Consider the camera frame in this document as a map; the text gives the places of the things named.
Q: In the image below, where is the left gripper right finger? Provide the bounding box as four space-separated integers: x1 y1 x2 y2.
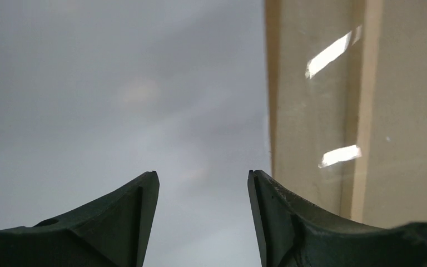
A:
247 170 427 267

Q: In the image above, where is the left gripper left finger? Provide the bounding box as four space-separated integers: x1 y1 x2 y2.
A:
0 171 160 266

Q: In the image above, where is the glossy printed photo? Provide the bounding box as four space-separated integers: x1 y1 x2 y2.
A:
0 1 271 266

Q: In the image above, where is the wooden picture frame with glass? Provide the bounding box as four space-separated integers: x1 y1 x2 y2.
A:
264 1 427 228

